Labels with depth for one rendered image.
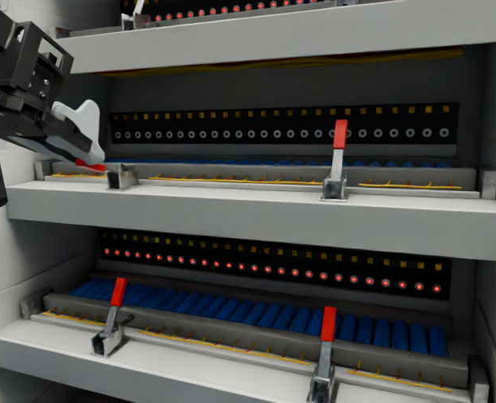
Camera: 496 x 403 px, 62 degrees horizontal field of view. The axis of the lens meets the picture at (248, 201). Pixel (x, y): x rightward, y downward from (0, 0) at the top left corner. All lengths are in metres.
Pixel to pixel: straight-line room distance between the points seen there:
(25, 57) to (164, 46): 0.19
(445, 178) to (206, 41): 0.31
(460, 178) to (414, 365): 0.20
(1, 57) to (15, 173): 0.28
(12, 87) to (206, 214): 0.22
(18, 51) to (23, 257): 0.36
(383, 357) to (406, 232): 0.15
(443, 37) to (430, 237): 0.19
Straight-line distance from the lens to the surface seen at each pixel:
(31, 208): 0.62
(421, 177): 0.48
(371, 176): 0.48
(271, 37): 0.48
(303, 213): 0.42
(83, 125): 0.46
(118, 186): 0.53
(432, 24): 0.46
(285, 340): 0.51
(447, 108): 0.59
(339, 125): 0.46
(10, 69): 0.40
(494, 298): 0.50
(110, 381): 0.55
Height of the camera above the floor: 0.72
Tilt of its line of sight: 3 degrees up
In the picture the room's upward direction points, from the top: 4 degrees clockwise
